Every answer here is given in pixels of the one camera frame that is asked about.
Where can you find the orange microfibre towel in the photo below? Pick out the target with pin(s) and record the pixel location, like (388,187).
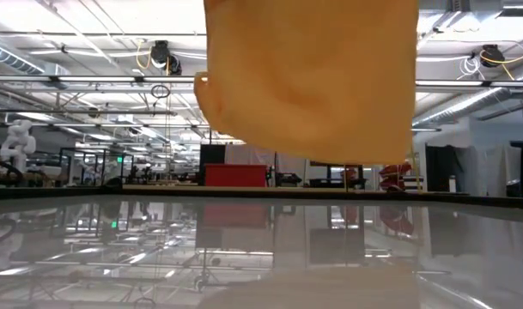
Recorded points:
(308,86)

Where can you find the beige hanging cloth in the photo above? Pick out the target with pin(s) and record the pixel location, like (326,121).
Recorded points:
(252,161)

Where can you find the red box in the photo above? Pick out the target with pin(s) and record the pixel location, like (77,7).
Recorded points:
(235,176)

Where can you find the black low equipment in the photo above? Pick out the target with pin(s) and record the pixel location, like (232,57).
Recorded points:
(289,179)

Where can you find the black panel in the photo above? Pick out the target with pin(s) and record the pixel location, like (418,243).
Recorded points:
(212,163)

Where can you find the red folded machine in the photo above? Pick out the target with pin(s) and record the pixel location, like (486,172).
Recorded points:
(394,173)

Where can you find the black cabinet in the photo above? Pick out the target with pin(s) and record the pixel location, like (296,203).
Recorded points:
(440,167)

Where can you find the long ceiling light bar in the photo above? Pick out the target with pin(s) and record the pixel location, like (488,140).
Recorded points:
(93,79)

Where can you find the white curtain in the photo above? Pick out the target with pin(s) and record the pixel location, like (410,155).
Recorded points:
(488,171)

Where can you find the white humanoid robot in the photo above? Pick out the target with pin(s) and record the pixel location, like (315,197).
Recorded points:
(18,141)

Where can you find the black curved tube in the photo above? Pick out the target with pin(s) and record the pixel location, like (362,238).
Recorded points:
(10,165)

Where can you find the black-framed glass enclosure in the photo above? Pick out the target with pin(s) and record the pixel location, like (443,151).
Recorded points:
(102,169)

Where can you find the silver ventilation duct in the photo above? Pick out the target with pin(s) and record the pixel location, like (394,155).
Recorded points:
(12,58)
(458,107)

